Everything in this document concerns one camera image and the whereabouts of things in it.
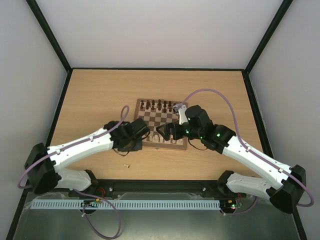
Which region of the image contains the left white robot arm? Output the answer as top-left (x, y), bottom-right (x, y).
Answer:
top-left (24, 118), bottom-right (150, 195)

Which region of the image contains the wooden chess board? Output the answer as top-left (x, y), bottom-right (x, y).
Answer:
top-left (134, 98), bottom-right (187, 151)

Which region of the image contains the black enclosure frame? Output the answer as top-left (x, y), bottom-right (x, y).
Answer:
top-left (4, 0), bottom-right (308, 240)

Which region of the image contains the white slotted cable duct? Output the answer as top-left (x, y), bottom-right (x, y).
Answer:
top-left (30, 199), bottom-right (221, 211)

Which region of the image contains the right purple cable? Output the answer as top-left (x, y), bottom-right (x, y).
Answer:
top-left (180, 88), bottom-right (315, 217)

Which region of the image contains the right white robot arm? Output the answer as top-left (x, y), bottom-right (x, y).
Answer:
top-left (156, 104), bottom-right (306, 214)

